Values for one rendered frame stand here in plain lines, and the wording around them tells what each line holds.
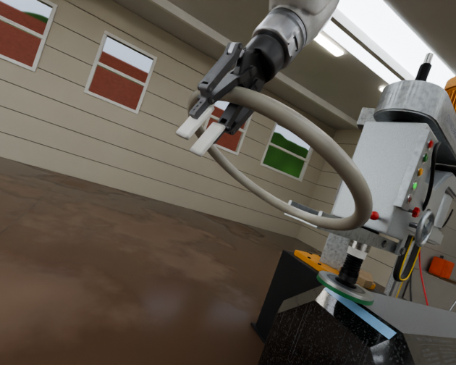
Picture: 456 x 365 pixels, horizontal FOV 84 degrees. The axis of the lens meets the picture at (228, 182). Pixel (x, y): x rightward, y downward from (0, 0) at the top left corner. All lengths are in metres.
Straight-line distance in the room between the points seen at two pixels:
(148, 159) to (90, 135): 1.37
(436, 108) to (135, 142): 6.15
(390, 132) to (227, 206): 6.65
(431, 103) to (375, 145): 0.22
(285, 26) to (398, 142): 0.74
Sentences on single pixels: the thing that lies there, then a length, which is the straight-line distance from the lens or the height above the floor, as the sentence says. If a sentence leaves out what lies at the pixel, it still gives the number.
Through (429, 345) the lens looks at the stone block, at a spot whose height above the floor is 0.85.
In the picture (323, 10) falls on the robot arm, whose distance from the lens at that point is 0.58.
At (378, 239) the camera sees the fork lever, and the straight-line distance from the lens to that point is 1.16.
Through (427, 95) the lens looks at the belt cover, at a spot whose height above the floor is 1.69.
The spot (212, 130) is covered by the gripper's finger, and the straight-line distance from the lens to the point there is 0.46.
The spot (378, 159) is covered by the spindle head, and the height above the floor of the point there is 1.43.
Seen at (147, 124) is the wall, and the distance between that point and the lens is 6.72.
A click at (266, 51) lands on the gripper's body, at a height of 1.40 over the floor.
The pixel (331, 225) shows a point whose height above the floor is 1.15.
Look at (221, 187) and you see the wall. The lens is 7.35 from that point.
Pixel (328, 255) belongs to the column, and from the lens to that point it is 2.28.
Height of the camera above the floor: 1.17
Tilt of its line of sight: 1 degrees down
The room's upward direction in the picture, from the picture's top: 20 degrees clockwise
